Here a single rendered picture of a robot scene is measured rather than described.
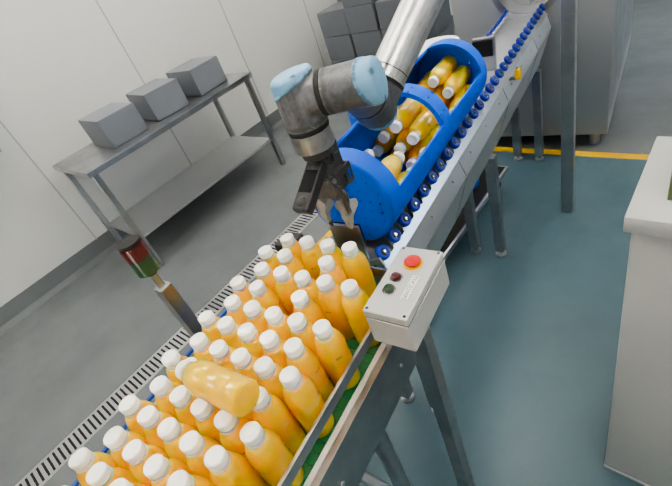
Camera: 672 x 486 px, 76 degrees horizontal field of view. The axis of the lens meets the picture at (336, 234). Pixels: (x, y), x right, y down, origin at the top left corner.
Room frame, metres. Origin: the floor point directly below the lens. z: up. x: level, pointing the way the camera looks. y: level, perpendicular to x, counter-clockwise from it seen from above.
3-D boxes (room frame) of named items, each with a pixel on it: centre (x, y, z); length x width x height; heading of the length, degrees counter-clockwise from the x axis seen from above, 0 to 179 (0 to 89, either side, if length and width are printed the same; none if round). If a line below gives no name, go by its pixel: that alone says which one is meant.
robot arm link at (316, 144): (0.88, -0.03, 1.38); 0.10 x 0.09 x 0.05; 46
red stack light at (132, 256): (0.99, 0.49, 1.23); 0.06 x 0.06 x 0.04
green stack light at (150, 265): (0.99, 0.49, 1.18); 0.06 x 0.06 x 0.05
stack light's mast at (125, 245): (0.99, 0.49, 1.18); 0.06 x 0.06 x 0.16
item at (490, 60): (1.97, -0.96, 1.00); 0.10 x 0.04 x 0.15; 46
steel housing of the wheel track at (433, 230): (1.76, -0.76, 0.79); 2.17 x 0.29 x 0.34; 136
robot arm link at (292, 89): (0.88, -0.03, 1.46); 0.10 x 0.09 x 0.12; 65
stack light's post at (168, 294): (0.99, 0.49, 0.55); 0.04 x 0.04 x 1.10; 46
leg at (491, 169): (1.72, -0.81, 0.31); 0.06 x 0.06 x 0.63; 46
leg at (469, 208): (1.81, -0.71, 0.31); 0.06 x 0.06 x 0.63; 46
